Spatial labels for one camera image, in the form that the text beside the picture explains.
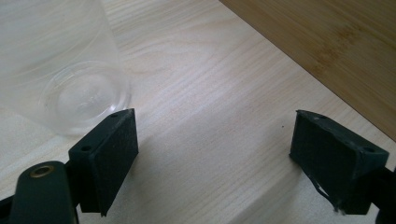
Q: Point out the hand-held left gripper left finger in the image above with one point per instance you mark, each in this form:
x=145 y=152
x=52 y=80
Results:
x=107 y=155

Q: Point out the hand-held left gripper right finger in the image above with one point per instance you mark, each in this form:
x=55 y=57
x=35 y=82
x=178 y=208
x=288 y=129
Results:
x=330 y=155

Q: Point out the clear plastic cup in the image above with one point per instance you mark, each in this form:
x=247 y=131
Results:
x=62 y=62

